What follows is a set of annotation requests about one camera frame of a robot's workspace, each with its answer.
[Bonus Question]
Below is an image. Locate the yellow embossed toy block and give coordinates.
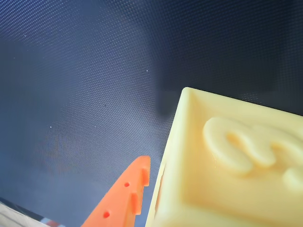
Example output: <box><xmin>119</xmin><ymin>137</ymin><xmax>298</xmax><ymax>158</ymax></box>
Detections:
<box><xmin>144</xmin><ymin>87</ymin><xmax>303</xmax><ymax>227</ymax></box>

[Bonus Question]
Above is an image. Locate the dark grey textured mat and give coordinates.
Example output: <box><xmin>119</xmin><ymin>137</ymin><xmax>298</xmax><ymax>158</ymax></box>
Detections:
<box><xmin>0</xmin><ymin>0</ymin><xmax>303</xmax><ymax>227</ymax></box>

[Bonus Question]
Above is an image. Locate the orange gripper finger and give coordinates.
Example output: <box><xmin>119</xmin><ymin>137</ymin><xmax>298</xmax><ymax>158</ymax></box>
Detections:
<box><xmin>80</xmin><ymin>155</ymin><xmax>151</xmax><ymax>227</ymax></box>

